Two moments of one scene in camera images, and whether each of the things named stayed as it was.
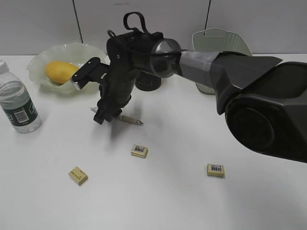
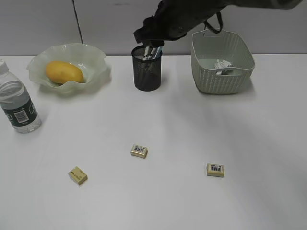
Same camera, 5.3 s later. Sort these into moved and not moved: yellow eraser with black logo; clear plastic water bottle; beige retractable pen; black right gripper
Moved: black right gripper; beige retractable pen
Not moved: clear plastic water bottle; yellow eraser with black logo
